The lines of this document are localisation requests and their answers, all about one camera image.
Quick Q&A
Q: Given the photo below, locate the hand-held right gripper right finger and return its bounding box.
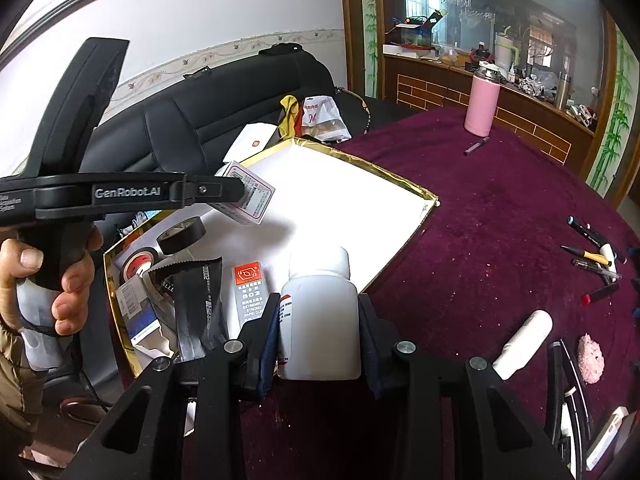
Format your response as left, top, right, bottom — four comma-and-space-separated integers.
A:
356, 292, 573, 480

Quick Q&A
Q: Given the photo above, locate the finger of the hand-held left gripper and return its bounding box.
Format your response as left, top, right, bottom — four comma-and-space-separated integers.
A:
185, 172, 247, 213

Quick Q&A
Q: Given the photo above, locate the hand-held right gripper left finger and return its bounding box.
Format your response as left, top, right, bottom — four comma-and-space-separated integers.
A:
75, 292, 283, 480

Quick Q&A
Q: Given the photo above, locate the small white carton box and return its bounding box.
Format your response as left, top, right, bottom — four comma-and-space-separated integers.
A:
214, 160, 277, 226

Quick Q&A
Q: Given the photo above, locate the white pill bottle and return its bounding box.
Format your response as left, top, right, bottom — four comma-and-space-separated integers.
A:
277, 246, 362, 381

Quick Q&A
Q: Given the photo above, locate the black foil packet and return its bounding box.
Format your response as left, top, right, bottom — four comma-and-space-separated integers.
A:
142, 256, 231, 363

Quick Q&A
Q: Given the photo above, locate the dark tape roll pale core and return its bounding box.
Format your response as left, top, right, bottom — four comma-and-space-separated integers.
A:
121, 247, 161, 283

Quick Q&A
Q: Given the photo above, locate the gold-rimmed white tray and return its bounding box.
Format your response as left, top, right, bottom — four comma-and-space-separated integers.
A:
102, 136, 441, 378

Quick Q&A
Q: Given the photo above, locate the white tube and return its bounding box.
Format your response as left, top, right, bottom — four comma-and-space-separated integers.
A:
492, 310, 553, 381

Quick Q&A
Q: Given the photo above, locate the person's left hand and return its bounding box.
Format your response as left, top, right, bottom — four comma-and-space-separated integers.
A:
0, 225, 105, 338

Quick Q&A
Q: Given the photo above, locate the grey orange glue card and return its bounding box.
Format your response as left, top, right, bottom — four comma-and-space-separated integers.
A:
232, 260, 268, 331

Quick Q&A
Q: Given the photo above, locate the white box red mark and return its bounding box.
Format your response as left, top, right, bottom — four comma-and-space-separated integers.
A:
223, 122, 278, 163

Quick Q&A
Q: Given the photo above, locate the black tape roll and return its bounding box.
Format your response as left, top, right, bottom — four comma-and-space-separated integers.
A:
156, 217, 207, 256

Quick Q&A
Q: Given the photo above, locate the black leather sofa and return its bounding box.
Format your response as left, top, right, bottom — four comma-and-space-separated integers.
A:
30, 42, 418, 411

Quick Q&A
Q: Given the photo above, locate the yellow plastic bag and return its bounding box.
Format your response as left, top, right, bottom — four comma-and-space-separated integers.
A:
277, 94, 303, 141

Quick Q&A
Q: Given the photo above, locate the blue white medicine box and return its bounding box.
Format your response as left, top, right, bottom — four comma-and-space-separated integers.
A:
116, 277, 178, 361

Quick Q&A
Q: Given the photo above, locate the white plastic bag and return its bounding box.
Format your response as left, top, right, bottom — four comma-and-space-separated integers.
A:
300, 96, 353, 143

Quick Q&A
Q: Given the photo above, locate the black white striped object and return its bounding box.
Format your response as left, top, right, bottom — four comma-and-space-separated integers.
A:
545, 340, 597, 461

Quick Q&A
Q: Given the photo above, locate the pink fluffy puff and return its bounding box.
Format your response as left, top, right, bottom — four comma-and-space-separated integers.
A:
576, 334, 606, 385

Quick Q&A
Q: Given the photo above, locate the bamboo painted panel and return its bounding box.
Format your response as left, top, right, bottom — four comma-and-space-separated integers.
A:
359, 0, 381, 98
587, 30, 636, 196

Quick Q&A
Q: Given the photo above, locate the yellow black pen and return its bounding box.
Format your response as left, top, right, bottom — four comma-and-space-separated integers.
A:
560, 245, 608, 266

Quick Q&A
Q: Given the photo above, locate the clear ballpoint pen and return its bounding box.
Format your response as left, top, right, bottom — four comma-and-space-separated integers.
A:
571, 258, 622, 281

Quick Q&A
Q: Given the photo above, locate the long black marker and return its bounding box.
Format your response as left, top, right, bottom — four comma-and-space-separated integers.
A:
567, 216, 626, 263

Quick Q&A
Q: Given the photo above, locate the small fish tank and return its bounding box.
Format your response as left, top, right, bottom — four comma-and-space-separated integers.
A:
387, 15, 443, 51

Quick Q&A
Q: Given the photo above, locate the pink thermos bottle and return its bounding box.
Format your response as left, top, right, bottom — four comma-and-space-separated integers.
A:
464, 59, 502, 138

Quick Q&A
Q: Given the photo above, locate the steel flask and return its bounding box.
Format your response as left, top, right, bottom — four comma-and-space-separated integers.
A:
554, 71, 572, 111

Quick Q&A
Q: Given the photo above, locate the white tumbler green lid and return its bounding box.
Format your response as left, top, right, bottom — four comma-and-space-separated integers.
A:
494, 25, 521, 71

